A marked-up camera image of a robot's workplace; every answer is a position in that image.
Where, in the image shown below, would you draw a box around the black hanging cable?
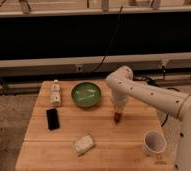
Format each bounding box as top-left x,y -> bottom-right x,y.
90,5 -> 124,74

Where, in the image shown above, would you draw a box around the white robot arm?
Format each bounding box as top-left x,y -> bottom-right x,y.
106,66 -> 191,171

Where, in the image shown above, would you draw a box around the black rectangular block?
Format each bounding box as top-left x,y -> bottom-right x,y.
46,108 -> 60,130

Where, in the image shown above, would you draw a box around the white plastic bottle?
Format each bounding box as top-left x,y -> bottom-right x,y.
50,80 -> 61,107

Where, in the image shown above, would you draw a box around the green bowl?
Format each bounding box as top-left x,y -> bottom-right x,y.
71,82 -> 101,108

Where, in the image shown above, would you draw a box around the white cup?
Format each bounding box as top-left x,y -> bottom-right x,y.
142,131 -> 167,156

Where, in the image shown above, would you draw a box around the dark red pepper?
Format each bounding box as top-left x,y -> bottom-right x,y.
114,112 -> 121,124

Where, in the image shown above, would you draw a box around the black cable behind table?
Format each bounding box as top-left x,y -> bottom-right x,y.
132,75 -> 180,91

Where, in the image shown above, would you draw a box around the white sponge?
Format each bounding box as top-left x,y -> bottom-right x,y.
73,134 -> 94,156

